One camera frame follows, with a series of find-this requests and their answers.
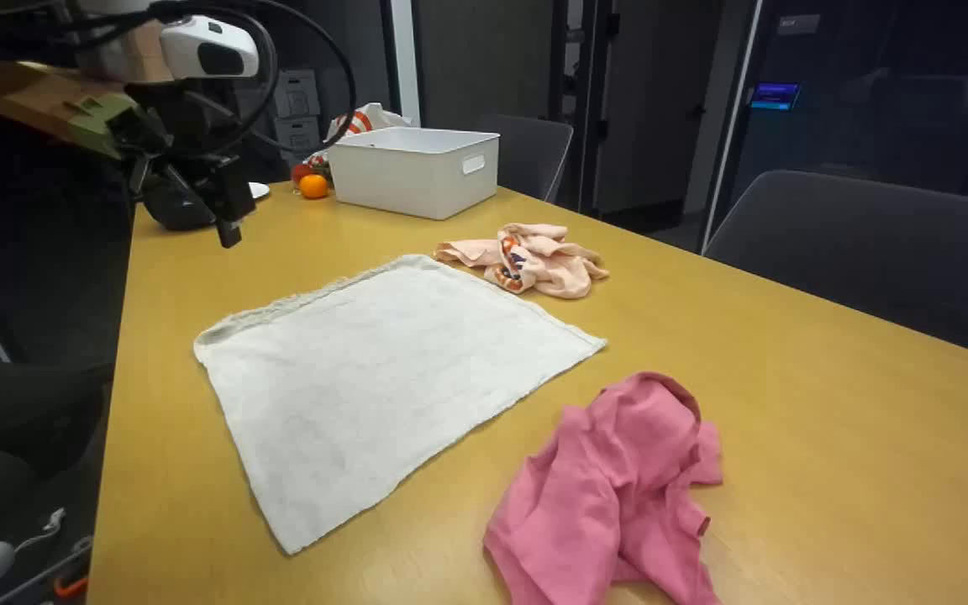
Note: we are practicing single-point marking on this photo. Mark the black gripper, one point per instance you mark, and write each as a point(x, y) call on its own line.
point(185, 138)

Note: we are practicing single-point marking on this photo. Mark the white towel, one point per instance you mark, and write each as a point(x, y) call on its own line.
point(385, 386)

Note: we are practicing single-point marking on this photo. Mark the peach patterned t-shirt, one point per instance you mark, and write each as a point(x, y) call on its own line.
point(528, 261)

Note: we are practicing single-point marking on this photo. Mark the pink t-shirt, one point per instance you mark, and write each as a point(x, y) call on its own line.
point(613, 506)

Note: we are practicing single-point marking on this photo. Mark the white plate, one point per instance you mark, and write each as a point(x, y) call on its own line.
point(257, 191)

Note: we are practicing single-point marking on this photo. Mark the black bowl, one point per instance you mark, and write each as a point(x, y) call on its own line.
point(175, 210)

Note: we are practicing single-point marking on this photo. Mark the orange fruit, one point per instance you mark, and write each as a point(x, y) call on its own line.
point(315, 187)

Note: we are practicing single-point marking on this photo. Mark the red white plastic bag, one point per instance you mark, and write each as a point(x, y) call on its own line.
point(368, 120)

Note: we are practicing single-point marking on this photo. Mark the white plastic bin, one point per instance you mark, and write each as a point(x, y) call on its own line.
point(418, 169)

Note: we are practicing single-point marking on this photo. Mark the grey office chair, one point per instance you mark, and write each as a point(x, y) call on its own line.
point(874, 257)
point(537, 153)

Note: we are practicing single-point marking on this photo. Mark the blue lit screen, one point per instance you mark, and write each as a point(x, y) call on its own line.
point(773, 96)

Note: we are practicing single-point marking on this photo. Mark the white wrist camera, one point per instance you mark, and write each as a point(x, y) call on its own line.
point(209, 48)

